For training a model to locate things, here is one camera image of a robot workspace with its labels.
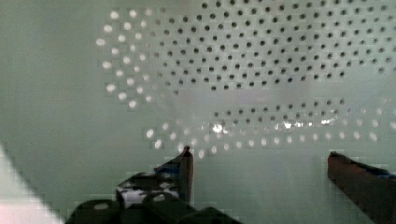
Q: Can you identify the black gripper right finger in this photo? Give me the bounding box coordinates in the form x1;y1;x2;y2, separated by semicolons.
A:
327;152;396;224

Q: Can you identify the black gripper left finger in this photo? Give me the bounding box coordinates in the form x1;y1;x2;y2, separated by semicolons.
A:
116;146;193;205

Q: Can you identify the green oval plastic strainer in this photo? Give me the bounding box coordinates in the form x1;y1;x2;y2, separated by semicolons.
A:
1;0;395;224

